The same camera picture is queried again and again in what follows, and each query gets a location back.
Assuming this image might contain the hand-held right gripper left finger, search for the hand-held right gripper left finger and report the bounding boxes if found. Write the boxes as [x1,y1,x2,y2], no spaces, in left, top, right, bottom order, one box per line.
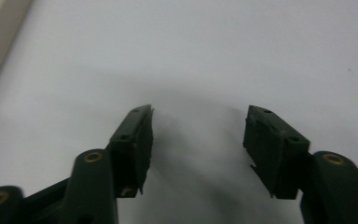
[109,104,155,199]

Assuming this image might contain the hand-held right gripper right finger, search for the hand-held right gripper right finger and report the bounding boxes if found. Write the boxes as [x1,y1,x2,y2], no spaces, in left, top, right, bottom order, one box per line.
[242,105,311,200]

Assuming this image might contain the white table mat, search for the white table mat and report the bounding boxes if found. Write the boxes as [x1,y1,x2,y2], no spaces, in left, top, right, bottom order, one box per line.
[0,0,358,224]

